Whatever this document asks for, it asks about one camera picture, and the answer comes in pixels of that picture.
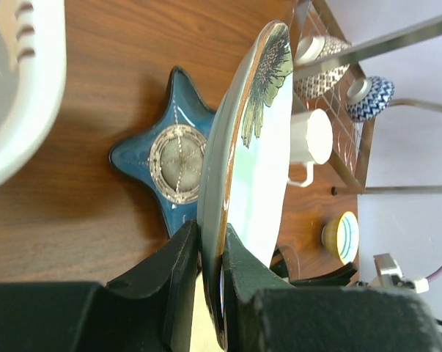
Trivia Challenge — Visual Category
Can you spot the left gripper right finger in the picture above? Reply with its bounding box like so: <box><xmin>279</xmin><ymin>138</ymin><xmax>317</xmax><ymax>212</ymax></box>
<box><xmin>223</xmin><ymin>226</ymin><xmax>442</xmax><ymax>351</ymax></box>

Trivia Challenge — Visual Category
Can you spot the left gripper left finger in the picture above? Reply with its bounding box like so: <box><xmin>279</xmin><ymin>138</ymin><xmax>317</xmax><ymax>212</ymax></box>
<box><xmin>0</xmin><ymin>221</ymin><xmax>198</xmax><ymax>351</ymax></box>

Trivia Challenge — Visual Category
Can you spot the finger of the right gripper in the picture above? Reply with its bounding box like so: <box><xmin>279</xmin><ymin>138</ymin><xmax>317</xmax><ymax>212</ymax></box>
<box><xmin>280</xmin><ymin>263</ymin><xmax>357</xmax><ymax>287</ymax></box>

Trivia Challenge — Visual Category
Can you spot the mint flower plate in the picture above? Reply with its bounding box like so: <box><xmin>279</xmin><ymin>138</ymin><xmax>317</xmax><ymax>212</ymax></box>
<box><xmin>196</xmin><ymin>20</ymin><xmax>293</xmax><ymax>344</ymax></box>

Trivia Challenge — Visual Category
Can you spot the blue star-shaped dish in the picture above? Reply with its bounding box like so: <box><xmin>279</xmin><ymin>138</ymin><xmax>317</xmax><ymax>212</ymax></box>
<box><xmin>108</xmin><ymin>66</ymin><xmax>216</xmax><ymax>236</ymax></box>

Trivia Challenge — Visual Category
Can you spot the small round patterned saucer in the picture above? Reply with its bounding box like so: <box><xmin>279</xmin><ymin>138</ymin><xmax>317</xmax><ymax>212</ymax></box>
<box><xmin>148</xmin><ymin>124</ymin><xmax>207</xmax><ymax>205</ymax></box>

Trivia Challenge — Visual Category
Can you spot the white plastic bin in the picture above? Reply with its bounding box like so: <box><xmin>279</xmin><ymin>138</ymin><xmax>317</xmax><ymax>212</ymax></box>
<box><xmin>0</xmin><ymin>1</ymin><xmax>67</xmax><ymax>186</ymax></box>

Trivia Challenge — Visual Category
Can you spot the yellow blue small bowl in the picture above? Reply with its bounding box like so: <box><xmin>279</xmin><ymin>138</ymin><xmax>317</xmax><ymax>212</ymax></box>
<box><xmin>321</xmin><ymin>211</ymin><xmax>360</xmax><ymax>265</ymax></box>

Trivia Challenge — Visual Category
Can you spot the white mug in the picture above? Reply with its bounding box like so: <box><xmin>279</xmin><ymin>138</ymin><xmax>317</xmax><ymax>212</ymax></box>
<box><xmin>287</xmin><ymin>109</ymin><xmax>334</xmax><ymax>188</ymax></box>

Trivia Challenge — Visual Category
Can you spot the blue zigzag bowl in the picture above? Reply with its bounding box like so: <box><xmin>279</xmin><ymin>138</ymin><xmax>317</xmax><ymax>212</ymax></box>
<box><xmin>346</xmin><ymin>76</ymin><xmax>395</xmax><ymax>122</ymax></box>

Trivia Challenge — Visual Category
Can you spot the red patterned bowl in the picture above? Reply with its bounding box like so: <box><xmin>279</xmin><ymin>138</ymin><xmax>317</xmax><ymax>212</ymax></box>
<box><xmin>293</xmin><ymin>34</ymin><xmax>353</xmax><ymax>100</ymax></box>

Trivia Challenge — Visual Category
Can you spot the metal dish rack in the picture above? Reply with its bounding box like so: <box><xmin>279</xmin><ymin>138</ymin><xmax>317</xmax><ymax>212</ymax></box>
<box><xmin>290</xmin><ymin>1</ymin><xmax>442</xmax><ymax>195</ymax></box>

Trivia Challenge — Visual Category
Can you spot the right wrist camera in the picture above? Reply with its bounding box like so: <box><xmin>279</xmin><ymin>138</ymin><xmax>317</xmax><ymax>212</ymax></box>
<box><xmin>369</xmin><ymin>253</ymin><xmax>430</xmax><ymax>293</ymax></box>

